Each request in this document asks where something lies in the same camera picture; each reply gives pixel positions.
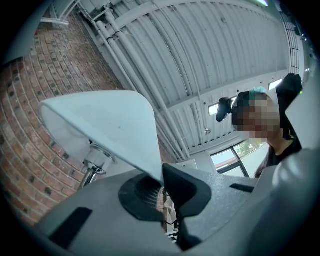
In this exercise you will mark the black framed window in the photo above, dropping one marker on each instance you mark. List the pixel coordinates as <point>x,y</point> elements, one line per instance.
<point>225,160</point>

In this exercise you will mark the teal head cap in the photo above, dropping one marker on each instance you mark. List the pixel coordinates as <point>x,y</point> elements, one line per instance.
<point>259,89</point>

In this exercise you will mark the black head-worn camera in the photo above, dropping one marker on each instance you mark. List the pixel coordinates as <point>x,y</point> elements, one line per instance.
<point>223,110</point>

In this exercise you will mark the person's head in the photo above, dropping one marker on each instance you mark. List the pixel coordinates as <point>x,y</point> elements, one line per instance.
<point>257,117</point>

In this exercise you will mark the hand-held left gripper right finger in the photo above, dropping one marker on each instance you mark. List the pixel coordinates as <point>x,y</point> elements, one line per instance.
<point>220,205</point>

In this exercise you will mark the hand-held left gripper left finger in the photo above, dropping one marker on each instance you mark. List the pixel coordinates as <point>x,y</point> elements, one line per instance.
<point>105,212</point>

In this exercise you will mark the white ceiling pipe run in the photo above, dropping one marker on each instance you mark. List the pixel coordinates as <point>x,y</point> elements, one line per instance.
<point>140,82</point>

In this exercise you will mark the person's black shirt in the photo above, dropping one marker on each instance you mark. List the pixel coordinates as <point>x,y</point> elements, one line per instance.
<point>290,100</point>

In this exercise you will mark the white table lamp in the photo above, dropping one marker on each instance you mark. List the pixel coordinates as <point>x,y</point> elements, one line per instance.
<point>120,125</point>

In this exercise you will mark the white shelf frame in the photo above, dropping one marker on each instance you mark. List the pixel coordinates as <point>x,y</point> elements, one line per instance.
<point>53,21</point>

